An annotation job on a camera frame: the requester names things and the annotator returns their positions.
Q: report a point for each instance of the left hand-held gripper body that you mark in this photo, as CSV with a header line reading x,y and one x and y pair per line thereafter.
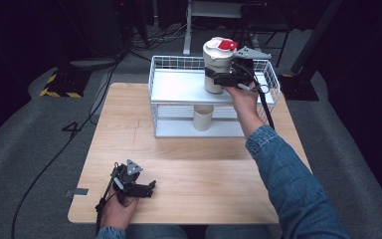
x,y
127,179

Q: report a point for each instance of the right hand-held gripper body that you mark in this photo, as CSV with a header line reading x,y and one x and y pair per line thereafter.
x,y
240,71

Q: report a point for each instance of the white tumbler with red lid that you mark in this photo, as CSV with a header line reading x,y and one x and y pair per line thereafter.
x,y
217,53

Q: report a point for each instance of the white paper cup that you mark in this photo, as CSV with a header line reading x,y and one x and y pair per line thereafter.
x,y
203,118

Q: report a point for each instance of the person's right hand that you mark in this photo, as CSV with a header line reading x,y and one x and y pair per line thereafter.
x,y
243,99

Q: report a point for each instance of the person's left hand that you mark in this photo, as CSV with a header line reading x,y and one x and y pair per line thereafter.
x,y
117,210

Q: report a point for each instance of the person's left leg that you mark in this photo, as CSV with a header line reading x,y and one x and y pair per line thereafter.
x,y
157,233

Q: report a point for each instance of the person's leg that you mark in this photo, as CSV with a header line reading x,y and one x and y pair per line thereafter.
x,y
242,233
157,233

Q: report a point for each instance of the grey tape piece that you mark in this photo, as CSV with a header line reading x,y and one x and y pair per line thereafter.
x,y
79,191

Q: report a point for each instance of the black metal chair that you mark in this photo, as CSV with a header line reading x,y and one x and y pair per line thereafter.
x,y
268,20

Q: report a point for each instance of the black slanted stand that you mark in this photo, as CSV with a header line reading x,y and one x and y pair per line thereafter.
x,y
306,49

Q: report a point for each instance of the person's right leg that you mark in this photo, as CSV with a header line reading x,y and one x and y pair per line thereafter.
x,y
242,233

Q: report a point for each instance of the black yellow striped stand base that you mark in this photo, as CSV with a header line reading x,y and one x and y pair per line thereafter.
x,y
64,84

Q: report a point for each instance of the white desk frame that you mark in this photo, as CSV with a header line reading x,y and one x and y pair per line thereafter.
x,y
187,33

